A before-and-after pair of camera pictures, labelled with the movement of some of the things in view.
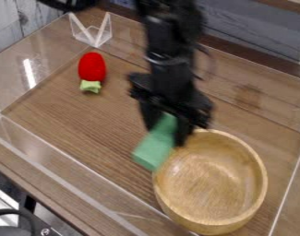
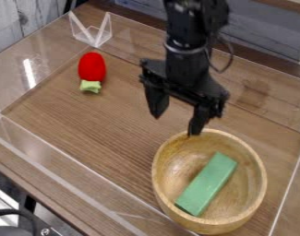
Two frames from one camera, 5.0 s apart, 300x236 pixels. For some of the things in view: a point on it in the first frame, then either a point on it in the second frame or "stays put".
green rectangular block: x=155 y=146 to x=205 y=183
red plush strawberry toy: x=91 y=71 stays put
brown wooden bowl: x=210 y=185 stays put
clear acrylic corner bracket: x=93 y=35 stays put
